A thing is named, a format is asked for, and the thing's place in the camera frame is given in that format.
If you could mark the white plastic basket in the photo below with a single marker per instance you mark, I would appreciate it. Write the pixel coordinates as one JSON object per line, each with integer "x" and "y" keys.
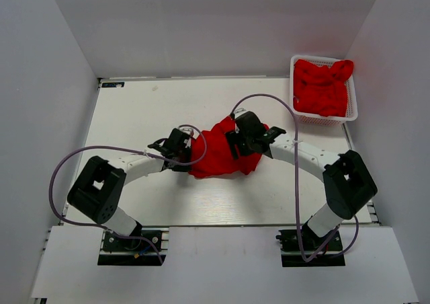
{"x": 352, "y": 112}

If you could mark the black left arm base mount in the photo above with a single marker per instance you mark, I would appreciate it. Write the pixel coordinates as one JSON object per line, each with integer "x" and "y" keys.
{"x": 116, "y": 251}

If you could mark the red t-shirt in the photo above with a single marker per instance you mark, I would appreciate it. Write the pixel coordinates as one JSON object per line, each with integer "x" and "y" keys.
{"x": 218, "y": 159}

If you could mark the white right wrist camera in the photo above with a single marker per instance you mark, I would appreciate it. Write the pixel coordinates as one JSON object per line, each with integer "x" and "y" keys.
{"x": 239, "y": 110}

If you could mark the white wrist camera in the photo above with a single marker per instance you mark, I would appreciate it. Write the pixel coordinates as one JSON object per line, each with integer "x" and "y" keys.
{"x": 239, "y": 110}
{"x": 189, "y": 131}

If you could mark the red t-shirts in basket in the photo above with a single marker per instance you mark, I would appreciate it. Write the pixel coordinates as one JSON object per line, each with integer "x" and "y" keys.
{"x": 321, "y": 90}

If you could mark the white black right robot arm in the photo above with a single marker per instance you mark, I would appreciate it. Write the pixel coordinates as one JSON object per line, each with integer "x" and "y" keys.
{"x": 348, "y": 184}

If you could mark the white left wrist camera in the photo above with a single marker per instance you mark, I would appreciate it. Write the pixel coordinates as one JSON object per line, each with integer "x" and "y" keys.
{"x": 189, "y": 131}

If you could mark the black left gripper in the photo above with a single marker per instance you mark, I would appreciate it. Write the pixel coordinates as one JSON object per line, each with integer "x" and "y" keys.
{"x": 185, "y": 154}

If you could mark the blue label sticker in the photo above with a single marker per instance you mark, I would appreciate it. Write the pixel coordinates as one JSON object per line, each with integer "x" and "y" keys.
{"x": 112, "y": 84}

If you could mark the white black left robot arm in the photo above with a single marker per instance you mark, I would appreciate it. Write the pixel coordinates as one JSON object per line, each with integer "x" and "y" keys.
{"x": 98, "y": 188}

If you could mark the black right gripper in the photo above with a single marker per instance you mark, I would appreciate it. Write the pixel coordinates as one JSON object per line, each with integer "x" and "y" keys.
{"x": 233, "y": 144}

